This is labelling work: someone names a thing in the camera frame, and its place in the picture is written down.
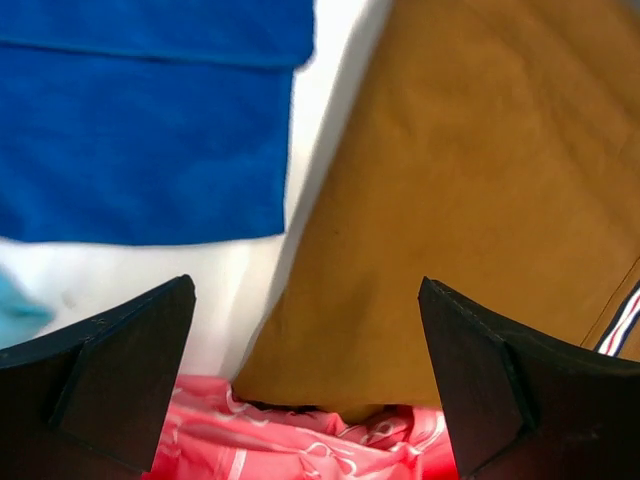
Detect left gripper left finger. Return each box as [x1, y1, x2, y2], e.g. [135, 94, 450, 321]
[1, 275, 196, 480]

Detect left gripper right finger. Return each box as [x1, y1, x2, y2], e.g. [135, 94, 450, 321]
[418, 278, 639, 480]

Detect light blue shirt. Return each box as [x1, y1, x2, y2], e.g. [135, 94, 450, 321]
[0, 272, 54, 349]

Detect pink patterned scarf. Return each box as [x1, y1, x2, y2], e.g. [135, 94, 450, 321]
[145, 375, 459, 480]

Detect brown shorts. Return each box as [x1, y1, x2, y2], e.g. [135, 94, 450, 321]
[233, 1, 639, 422]

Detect royal blue shirt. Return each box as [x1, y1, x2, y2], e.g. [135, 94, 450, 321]
[1, 0, 315, 246]

